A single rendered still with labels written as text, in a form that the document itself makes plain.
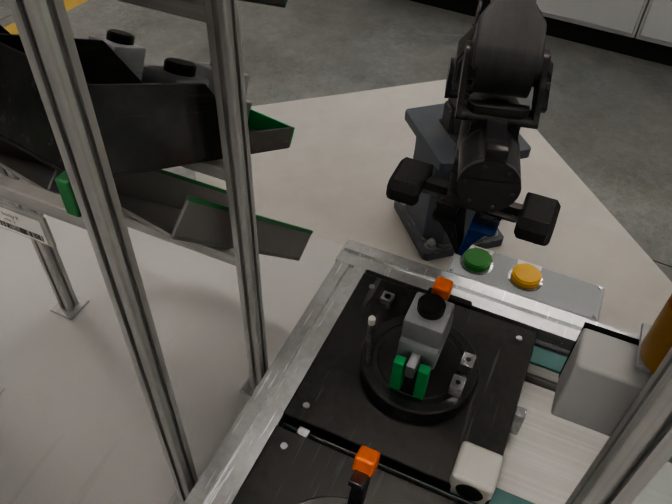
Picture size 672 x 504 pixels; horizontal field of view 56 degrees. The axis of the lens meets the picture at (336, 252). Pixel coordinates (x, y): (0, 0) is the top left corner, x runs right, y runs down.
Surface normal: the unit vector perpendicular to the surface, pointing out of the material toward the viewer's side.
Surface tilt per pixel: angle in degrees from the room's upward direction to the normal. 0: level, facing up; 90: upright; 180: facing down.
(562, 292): 0
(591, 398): 90
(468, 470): 0
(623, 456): 90
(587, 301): 0
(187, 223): 90
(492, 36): 30
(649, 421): 90
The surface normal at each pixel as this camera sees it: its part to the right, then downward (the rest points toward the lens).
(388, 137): 0.03, -0.70
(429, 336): -0.41, 0.64
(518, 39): -0.07, -0.25
